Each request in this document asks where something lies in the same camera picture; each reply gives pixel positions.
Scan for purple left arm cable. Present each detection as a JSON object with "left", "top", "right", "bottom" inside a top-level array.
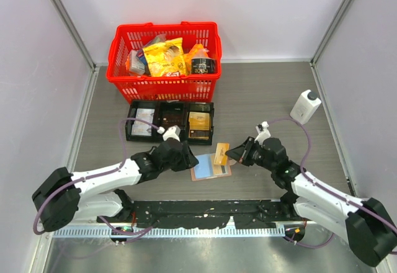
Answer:
[{"left": 32, "top": 117, "right": 165, "bottom": 246}]

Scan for aluminium corner post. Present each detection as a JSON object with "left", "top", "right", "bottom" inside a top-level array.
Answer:
[
  {"left": 310, "top": 0, "right": 354, "bottom": 67},
  {"left": 50, "top": 0, "right": 96, "bottom": 69}
]

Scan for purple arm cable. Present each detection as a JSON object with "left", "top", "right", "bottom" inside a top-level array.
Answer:
[
  {"left": 32, "top": 117, "right": 165, "bottom": 246},
  {"left": 266, "top": 117, "right": 397, "bottom": 249}
]

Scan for grey small box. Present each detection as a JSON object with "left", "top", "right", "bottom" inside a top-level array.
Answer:
[{"left": 125, "top": 50, "right": 146, "bottom": 76}]

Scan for white cards in tray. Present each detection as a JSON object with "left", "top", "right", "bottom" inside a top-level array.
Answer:
[{"left": 131, "top": 108, "right": 155, "bottom": 137}]

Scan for red plastic shopping basket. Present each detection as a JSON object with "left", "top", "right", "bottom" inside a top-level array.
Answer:
[{"left": 106, "top": 21, "right": 222, "bottom": 103}]

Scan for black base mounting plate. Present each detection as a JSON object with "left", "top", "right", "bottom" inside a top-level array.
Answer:
[{"left": 105, "top": 200, "right": 305, "bottom": 230}]

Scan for yellow chips bag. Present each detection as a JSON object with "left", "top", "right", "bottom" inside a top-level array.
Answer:
[{"left": 143, "top": 37, "right": 187, "bottom": 78}]

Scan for white bottle with black cap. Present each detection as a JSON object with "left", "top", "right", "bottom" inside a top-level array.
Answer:
[{"left": 290, "top": 89, "right": 321, "bottom": 125}]

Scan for left aluminium corner post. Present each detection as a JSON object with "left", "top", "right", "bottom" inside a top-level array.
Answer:
[{"left": 50, "top": 0, "right": 96, "bottom": 69}]

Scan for dark brown cards in tray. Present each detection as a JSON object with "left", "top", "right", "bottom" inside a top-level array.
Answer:
[{"left": 159, "top": 102, "right": 186, "bottom": 140}]

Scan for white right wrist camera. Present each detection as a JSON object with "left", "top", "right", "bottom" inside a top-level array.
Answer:
[{"left": 255, "top": 121, "right": 271, "bottom": 145}]

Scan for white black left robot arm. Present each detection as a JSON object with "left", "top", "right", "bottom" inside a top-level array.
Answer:
[{"left": 32, "top": 138, "right": 199, "bottom": 235}]

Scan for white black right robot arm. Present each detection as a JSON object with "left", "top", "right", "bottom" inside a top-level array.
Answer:
[{"left": 226, "top": 137, "right": 396, "bottom": 267}]

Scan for gold cards in tray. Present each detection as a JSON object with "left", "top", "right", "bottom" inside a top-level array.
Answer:
[{"left": 189, "top": 112, "right": 210, "bottom": 140}]

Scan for pink leather card holder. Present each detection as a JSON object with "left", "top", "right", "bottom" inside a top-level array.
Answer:
[{"left": 190, "top": 153, "right": 232, "bottom": 182}]

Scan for right aluminium corner post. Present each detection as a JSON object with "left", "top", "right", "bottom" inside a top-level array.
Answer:
[{"left": 310, "top": 0, "right": 354, "bottom": 67}]

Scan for orange snack bag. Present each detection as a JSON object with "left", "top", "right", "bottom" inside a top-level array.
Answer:
[{"left": 184, "top": 43, "right": 208, "bottom": 72}]

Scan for black round can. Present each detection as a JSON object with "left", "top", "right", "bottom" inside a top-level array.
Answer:
[{"left": 191, "top": 57, "right": 216, "bottom": 74}]

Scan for black three-compartment card tray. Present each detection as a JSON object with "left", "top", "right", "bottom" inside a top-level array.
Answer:
[{"left": 125, "top": 101, "right": 215, "bottom": 145}]

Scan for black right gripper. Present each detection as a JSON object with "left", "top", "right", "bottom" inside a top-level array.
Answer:
[{"left": 226, "top": 136, "right": 275, "bottom": 172}]

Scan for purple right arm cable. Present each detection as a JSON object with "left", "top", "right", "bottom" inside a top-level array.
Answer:
[{"left": 266, "top": 117, "right": 397, "bottom": 249}]

